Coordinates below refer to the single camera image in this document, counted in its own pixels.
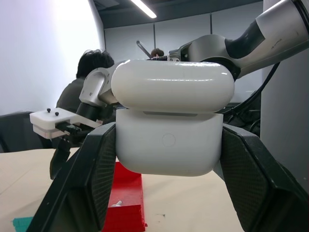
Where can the grey slanted rod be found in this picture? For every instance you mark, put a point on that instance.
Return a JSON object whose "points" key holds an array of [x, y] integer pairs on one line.
{"points": [[143, 48]]}

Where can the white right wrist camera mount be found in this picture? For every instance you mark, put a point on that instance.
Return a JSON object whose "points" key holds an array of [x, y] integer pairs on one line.
{"points": [[48, 118]]}

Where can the seated person with dark hair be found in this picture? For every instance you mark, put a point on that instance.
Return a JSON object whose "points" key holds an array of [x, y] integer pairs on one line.
{"points": [[70, 96]]}

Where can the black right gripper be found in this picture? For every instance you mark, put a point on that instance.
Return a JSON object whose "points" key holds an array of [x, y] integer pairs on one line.
{"points": [[72, 129]]}

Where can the white earbud charging case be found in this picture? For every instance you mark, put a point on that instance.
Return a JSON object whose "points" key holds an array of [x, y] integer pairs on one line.
{"points": [[169, 145]]}

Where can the red plastic tray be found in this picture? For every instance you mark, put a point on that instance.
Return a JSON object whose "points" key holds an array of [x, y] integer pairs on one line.
{"points": [[125, 188]]}

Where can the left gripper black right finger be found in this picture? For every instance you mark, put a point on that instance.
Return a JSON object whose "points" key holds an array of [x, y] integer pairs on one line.
{"points": [[256, 183]]}

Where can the black office chair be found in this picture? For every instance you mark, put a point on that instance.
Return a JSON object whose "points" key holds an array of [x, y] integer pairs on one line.
{"points": [[17, 130]]}

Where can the teal plastic tray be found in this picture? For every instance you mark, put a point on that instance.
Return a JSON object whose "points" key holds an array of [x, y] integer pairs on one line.
{"points": [[21, 223]]}

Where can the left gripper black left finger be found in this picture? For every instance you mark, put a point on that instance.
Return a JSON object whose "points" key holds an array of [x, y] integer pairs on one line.
{"points": [[79, 183]]}

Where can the long ceiling light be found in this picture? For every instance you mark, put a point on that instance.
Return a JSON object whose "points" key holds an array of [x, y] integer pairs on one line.
{"points": [[144, 8]]}

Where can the white earbud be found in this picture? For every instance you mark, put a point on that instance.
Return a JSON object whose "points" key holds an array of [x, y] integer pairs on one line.
{"points": [[117, 204]]}

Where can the silver robot torso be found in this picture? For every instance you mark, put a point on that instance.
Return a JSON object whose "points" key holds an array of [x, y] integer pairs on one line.
{"points": [[285, 108]]}

